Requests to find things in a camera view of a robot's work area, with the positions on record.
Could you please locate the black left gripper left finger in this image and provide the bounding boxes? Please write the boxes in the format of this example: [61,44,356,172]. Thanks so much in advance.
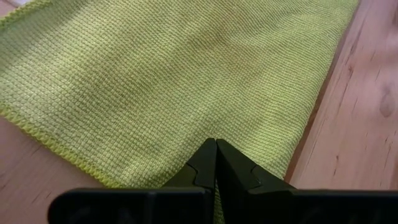
[48,138,217,224]

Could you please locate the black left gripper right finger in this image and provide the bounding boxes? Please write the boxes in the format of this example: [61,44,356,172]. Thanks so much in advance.
[216,139,398,224]

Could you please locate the green microfiber towel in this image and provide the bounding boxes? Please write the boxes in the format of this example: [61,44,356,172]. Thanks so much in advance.
[0,0,360,224]

